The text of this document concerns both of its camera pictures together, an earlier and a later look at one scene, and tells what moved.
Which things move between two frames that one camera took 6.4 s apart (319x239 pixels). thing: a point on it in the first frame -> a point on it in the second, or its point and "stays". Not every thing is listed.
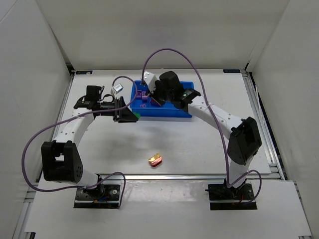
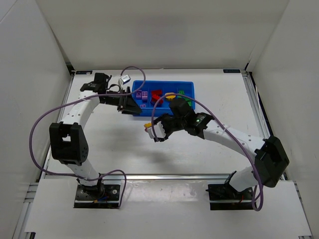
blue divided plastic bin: [143, 104] stays
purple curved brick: [139, 94] stays
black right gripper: [156, 97] -> [165, 125]
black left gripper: [118, 109] -> [123, 102]
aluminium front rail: [180, 178] stays
